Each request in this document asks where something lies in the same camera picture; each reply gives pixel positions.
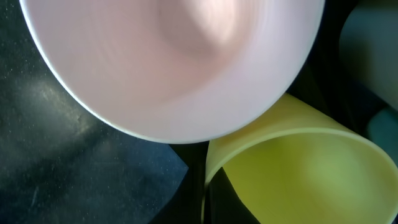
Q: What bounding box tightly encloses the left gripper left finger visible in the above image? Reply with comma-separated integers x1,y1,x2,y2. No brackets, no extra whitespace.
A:
149,149,208,224

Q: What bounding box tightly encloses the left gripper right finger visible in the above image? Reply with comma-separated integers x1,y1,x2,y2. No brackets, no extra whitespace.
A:
206,167,261,224

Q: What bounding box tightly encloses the yellow cup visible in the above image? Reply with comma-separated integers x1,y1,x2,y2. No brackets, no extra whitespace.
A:
200,93,398,224

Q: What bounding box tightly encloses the pink cup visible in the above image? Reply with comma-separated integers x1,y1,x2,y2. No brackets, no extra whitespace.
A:
19,0,326,145

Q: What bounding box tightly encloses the green cup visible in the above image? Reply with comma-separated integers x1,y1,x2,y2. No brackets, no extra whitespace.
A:
366,107,398,166

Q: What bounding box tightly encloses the grey cup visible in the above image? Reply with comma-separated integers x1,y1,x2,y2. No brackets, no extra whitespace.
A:
339,2,398,111

